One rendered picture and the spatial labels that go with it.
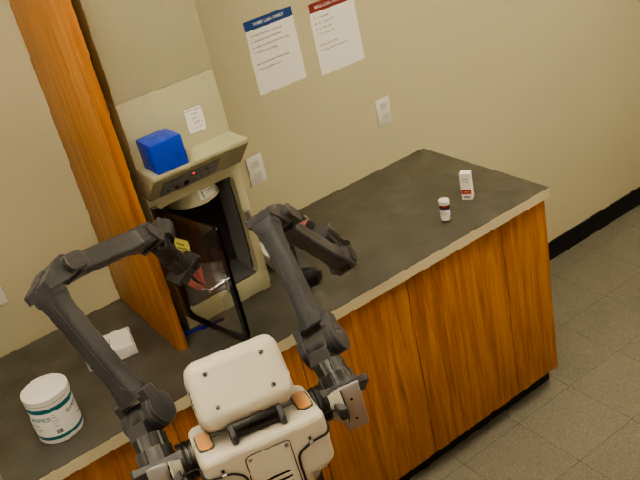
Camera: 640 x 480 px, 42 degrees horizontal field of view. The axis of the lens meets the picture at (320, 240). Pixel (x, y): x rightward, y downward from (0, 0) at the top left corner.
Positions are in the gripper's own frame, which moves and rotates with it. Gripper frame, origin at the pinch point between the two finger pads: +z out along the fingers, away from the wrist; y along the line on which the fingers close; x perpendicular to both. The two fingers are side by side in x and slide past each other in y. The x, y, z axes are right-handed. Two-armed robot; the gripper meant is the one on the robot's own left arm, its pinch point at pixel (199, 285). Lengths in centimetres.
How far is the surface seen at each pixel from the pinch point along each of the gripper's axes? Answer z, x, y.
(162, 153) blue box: -30.3, -10.3, -22.0
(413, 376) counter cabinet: 90, 16, -27
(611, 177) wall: 198, -16, -205
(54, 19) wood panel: -73, -23, -29
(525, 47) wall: 93, -26, -193
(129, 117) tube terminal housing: -39, -21, -26
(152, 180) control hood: -27.0, -10.9, -14.8
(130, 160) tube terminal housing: -28.8, -23.9, -18.4
